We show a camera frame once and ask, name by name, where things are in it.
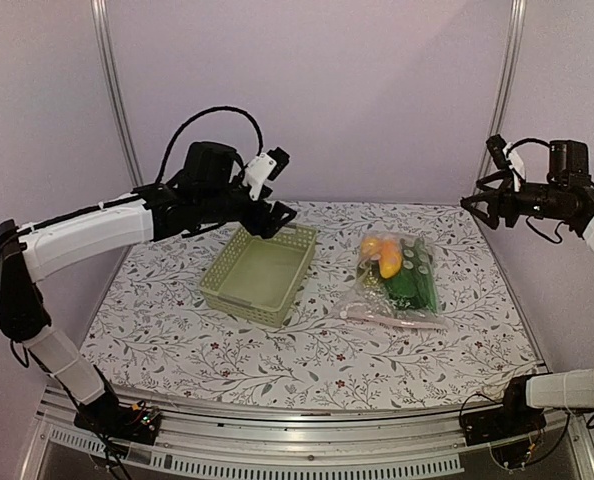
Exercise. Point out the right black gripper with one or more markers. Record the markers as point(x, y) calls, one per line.
point(491, 195)

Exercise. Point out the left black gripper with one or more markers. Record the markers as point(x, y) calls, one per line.
point(257, 224)

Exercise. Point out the beige perforated plastic basket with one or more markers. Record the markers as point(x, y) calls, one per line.
point(257, 279)

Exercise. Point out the yellow lemon toy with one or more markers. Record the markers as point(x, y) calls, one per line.
point(370, 246)

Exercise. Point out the green cucumber toy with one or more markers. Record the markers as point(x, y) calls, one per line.
point(426, 285)

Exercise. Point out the clear zip top bag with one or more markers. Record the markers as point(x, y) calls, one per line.
point(367, 300)

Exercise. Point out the bok choy toy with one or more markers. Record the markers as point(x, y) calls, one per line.
point(402, 292)

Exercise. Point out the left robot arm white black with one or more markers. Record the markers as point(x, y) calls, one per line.
point(36, 255)

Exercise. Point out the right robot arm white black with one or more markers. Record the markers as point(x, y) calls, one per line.
point(570, 391)

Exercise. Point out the floral tablecloth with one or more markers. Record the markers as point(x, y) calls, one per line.
point(155, 332)

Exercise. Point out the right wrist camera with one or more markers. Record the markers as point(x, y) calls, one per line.
point(507, 159)

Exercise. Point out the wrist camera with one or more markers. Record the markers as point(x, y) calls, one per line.
point(262, 168)
point(507, 159)

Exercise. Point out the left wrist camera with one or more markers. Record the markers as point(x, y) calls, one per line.
point(262, 168)

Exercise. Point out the right aluminium frame post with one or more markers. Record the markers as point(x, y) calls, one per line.
point(510, 59)

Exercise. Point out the aluminium frame post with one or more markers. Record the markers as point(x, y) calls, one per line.
point(102, 29)
point(510, 59)

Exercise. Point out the aluminium front rail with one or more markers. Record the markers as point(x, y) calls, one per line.
point(212, 440)

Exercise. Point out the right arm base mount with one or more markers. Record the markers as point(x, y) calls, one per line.
point(512, 436)

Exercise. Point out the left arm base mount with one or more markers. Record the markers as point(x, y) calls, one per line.
point(122, 417)

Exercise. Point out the left aluminium frame post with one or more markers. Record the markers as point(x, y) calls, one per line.
point(102, 29)

